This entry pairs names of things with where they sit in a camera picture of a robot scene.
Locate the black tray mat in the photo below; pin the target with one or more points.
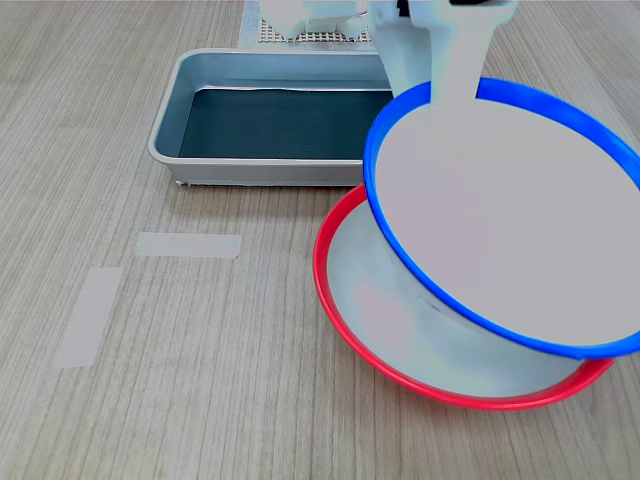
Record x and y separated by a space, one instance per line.
280 125

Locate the translucent tape strip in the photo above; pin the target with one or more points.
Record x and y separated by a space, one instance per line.
87 320
187 245

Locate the red-rimmed white round plate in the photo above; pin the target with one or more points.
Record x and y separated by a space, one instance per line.
370 320

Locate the blue-rimmed white round plate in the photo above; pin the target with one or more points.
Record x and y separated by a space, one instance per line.
500 225

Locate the pale perforated base plate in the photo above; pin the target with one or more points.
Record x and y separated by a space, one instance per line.
325 36

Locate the steel rectangular tray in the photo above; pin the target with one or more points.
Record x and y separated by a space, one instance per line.
170 140

